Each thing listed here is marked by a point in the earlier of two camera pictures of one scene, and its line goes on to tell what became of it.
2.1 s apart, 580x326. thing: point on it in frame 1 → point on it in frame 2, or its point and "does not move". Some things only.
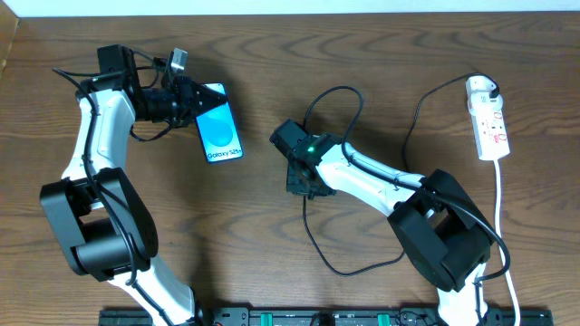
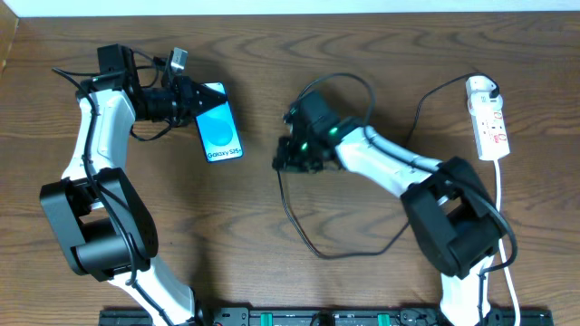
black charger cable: x=495 y=93 → x=410 y=137
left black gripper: x=186 y=100 does not move
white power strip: x=490 y=134 does not move
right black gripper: x=301 y=182 → x=294 y=161
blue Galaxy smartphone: x=218 y=132 does not move
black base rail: x=331 y=316 does not move
